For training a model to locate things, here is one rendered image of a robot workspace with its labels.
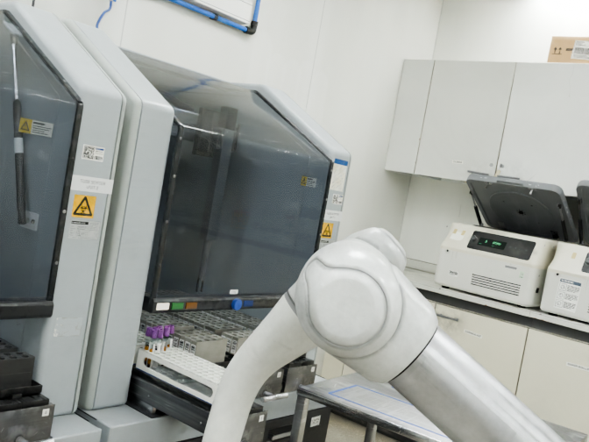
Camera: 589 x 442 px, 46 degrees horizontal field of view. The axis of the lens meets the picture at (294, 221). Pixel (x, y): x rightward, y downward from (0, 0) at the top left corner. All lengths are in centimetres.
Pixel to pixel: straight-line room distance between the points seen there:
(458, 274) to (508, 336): 41
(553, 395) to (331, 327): 286
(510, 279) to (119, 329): 243
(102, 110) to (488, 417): 98
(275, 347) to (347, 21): 306
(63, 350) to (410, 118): 316
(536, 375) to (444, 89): 173
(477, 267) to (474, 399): 284
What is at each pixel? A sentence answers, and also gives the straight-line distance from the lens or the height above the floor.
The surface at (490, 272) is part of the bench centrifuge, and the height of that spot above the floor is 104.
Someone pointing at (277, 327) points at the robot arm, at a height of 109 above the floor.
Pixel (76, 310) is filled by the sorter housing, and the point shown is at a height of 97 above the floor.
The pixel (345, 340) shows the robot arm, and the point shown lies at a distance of 83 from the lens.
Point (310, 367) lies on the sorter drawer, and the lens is 205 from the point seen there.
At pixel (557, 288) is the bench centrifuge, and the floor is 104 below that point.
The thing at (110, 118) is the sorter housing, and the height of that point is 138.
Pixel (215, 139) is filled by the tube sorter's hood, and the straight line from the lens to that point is 170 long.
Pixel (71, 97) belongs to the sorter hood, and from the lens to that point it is 147.
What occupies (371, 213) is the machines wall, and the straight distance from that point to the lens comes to 434.
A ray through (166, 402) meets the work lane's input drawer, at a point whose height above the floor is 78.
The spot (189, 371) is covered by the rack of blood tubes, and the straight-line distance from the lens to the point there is 159.
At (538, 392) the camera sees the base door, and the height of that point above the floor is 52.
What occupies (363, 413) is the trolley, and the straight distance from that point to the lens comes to 168.
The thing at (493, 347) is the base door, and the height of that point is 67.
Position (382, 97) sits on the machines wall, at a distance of 430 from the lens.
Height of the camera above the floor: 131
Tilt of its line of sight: 3 degrees down
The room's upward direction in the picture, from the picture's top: 10 degrees clockwise
